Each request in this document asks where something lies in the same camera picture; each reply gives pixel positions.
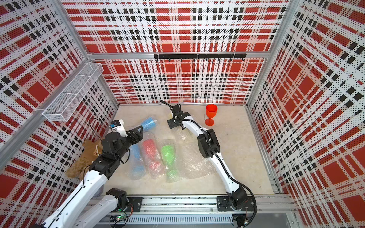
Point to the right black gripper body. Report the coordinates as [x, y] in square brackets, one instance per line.
[173, 122]

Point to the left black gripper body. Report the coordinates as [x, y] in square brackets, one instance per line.
[127, 142]

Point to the red plastic wine glass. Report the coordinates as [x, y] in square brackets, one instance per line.
[211, 111]

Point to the bubble wrap sheet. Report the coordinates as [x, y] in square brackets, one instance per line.
[190, 163]

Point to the yellow plastic wine glass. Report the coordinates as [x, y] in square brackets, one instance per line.
[173, 114]

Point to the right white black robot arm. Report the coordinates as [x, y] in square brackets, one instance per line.
[240, 197]

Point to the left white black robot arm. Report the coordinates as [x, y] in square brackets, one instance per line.
[70, 214]

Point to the blue glass in bubble wrap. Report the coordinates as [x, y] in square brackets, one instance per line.
[149, 124]

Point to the brown teddy bear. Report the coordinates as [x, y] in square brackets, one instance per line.
[92, 150]

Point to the wrapped light blue glass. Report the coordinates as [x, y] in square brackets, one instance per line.
[136, 168]

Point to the wrapped red glass bundle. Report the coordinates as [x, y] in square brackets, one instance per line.
[151, 156]

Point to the wrapped green glass bundle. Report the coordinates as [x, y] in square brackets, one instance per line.
[167, 151]

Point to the green circuit board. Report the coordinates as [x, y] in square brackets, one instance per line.
[118, 219]

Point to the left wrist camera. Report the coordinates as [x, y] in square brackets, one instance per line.
[118, 126]

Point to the white wire mesh basket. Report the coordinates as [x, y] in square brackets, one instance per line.
[64, 105]

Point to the black wall hook rail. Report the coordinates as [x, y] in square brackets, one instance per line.
[201, 56]

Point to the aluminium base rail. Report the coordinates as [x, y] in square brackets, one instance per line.
[273, 211]

